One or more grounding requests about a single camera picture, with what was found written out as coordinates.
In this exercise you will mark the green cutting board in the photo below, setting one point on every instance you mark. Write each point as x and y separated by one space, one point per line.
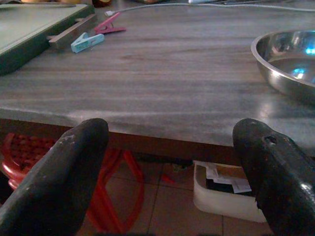
29 32

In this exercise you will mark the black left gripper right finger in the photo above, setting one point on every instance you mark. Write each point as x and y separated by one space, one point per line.
278 177

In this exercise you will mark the pink plastic clothespin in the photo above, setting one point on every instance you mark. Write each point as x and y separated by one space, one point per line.
108 25

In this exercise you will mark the light blue plastic clothespin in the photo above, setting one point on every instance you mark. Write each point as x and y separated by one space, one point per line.
86 43

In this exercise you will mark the red plastic stool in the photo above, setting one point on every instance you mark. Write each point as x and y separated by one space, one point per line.
73 172

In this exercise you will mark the stainless steel bowl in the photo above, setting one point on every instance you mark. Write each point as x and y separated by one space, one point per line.
286 64

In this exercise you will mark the wooden stick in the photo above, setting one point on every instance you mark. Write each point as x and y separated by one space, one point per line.
71 32

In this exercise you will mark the wooden table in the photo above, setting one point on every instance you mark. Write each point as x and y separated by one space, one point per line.
157 81

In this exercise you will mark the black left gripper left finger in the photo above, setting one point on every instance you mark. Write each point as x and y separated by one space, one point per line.
54 177

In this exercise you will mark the white plastic container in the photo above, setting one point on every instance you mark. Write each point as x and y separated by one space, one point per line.
221 194

